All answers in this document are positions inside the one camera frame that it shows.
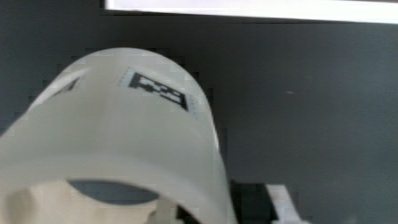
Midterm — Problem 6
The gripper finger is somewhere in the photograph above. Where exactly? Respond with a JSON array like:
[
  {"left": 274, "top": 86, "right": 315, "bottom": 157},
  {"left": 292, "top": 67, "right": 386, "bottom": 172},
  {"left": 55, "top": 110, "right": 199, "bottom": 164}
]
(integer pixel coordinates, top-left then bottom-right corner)
[{"left": 231, "top": 182, "right": 309, "bottom": 224}]

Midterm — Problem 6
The white lamp shade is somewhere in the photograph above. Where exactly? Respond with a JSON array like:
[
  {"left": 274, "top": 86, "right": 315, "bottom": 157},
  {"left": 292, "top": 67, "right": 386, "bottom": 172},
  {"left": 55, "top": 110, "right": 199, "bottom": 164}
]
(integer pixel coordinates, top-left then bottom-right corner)
[{"left": 0, "top": 48, "right": 236, "bottom": 224}]

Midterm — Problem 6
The white marker sheet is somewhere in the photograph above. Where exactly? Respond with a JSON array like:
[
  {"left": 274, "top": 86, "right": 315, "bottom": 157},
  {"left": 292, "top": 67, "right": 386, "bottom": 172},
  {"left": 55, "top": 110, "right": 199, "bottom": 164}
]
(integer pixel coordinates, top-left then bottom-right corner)
[{"left": 105, "top": 0, "right": 398, "bottom": 25}]

